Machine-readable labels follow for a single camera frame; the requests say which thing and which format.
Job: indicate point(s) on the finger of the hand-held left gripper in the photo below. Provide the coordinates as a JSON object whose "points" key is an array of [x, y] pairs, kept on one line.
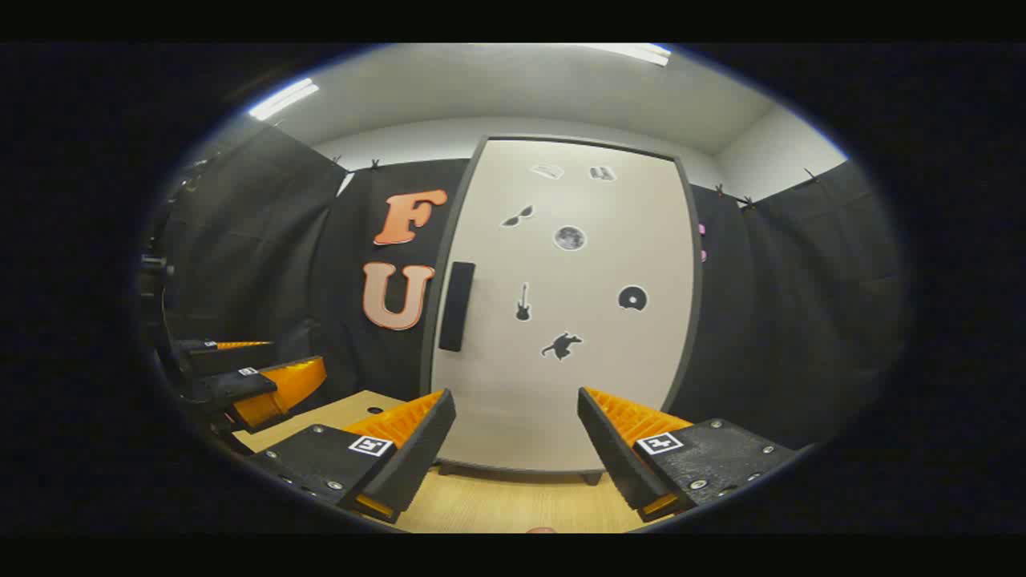
{"points": [[216, 357], [232, 386]]}

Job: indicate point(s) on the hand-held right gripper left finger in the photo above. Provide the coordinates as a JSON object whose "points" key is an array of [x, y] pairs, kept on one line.
{"points": [[421, 457]]}

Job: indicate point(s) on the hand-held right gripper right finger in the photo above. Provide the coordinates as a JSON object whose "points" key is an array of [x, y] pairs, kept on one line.
{"points": [[613, 461]]}

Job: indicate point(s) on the grey cabinet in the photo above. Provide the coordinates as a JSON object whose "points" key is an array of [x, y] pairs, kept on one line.
{"points": [[521, 468]]}

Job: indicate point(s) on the white cabinet door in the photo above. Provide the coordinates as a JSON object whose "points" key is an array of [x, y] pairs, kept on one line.
{"points": [[561, 401]]}

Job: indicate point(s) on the black backdrop cloth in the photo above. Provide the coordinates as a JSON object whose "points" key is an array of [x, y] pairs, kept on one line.
{"points": [[256, 240]]}

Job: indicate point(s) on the ceiling light panel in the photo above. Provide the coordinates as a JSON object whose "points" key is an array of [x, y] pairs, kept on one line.
{"points": [[641, 53], [282, 99]]}

